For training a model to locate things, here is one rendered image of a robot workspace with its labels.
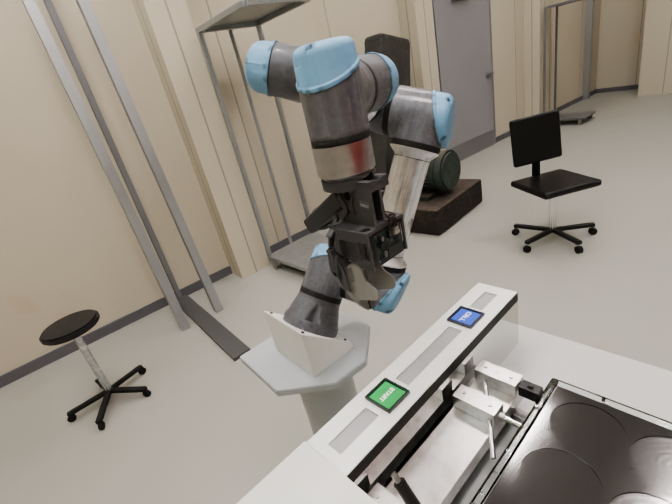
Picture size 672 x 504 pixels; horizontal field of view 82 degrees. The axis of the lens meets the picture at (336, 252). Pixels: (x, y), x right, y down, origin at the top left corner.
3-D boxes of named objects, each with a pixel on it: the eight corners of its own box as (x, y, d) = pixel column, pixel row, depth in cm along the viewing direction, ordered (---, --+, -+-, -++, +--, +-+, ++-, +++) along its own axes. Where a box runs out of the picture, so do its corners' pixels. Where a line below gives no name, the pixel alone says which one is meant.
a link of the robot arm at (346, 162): (299, 149, 48) (345, 133, 53) (308, 184, 50) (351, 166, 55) (339, 148, 43) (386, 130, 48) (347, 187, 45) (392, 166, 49)
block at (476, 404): (503, 414, 68) (503, 402, 67) (494, 427, 66) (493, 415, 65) (462, 394, 74) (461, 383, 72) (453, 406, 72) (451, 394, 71)
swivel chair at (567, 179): (609, 230, 290) (619, 103, 253) (574, 264, 261) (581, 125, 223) (531, 220, 335) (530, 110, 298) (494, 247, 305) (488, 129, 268)
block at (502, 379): (523, 386, 72) (523, 374, 71) (515, 398, 70) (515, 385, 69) (483, 369, 78) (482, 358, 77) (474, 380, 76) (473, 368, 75)
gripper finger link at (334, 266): (343, 296, 55) (330, 240, 51) (336, 294, 56) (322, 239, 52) (365, 281, 57) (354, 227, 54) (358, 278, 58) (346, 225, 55)
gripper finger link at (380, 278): (392, 317, 56) (382, 261, 52) (363, 306, 60) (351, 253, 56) (405, 306, 58) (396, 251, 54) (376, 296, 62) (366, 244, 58)
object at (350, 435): (519, 341, 92) (517, 291, 86) (363, 534, 61) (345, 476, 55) (481, 328, 98) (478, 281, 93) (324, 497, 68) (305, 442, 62)
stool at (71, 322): (136, 362, 267) (97, 292, 243) (166, 385, 237) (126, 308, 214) (60, 411, 236) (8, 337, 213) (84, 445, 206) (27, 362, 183)
